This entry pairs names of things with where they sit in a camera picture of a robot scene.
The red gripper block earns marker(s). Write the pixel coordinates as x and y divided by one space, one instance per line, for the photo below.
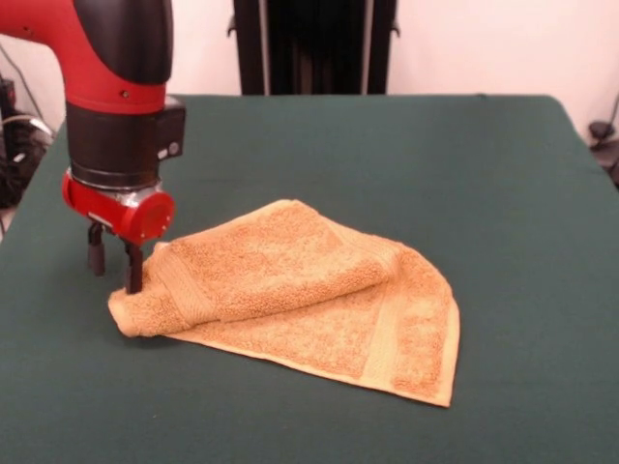
121 212

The orange terry towel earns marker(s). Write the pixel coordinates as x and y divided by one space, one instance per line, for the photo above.
290 270

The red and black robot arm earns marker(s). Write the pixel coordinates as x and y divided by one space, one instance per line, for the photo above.
116 72

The dark green table cloth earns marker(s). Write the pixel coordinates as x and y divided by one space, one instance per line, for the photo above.
338 435

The small black power adapter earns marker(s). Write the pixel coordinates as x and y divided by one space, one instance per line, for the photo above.
599 130

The black power strip red switch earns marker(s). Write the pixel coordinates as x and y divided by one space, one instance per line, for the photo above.
7 92

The black robot pedestal stand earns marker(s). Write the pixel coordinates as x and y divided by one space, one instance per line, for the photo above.
314 48

